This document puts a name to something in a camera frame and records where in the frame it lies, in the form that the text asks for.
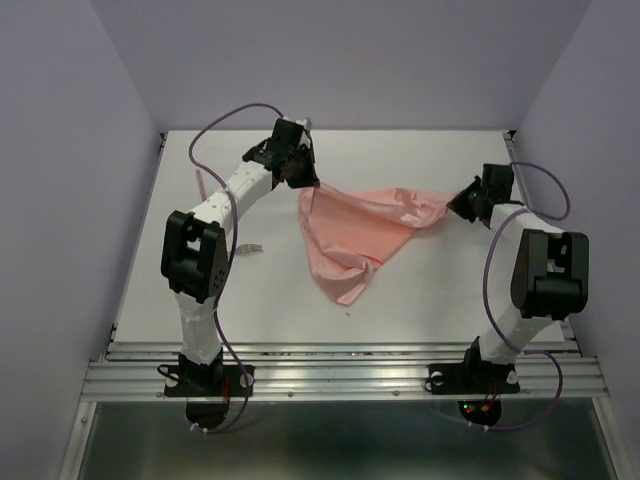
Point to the pink handled fork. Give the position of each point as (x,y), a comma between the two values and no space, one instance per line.
(248,249)

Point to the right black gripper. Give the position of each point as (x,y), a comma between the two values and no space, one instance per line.
(457,203)

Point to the aluminium rail frame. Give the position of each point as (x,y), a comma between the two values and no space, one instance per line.
(339,391)

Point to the pink handled knife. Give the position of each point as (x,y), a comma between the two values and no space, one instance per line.
(201,185)

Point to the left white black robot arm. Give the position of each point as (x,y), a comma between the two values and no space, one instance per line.
(195,259)

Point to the pink cloth napkin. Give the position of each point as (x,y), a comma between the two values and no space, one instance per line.
(348,236)

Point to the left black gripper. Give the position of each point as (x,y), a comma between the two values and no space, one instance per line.
(308,178)

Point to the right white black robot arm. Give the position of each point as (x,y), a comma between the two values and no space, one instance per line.
(550,278)

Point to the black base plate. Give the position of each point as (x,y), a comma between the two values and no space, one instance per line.
(463,381)
(223,380)

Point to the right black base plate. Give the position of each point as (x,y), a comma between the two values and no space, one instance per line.
(463,381)

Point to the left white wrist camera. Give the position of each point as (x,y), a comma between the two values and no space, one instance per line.
(306,123)

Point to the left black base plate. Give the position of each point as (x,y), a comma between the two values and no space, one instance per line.
(223,380)

